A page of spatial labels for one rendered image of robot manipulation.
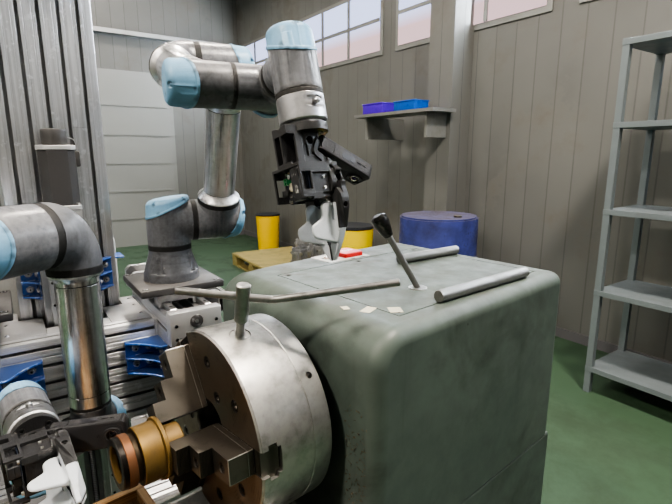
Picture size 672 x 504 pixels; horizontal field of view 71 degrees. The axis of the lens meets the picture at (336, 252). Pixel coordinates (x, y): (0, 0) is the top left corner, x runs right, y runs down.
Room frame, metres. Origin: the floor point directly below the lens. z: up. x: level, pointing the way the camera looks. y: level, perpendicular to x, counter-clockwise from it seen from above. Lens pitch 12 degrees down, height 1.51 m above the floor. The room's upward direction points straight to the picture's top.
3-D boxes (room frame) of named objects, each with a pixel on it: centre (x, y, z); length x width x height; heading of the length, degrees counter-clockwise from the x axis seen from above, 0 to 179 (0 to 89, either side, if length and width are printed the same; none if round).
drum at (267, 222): (7.40, 1.08, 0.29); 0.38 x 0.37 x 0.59; 126
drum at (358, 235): (5.26, -0.20, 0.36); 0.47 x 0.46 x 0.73; 35
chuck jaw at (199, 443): (0.60, 0.16, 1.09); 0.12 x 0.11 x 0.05; 41
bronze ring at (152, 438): (0.62, 0.28, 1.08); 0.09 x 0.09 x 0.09; 41
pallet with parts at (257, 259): (6.08, 0.70, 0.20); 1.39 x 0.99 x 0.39; 35
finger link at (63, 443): (0.59, 0.38, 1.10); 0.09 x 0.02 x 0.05; 41
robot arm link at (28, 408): (0.68, 0.49, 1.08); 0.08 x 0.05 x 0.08; 131
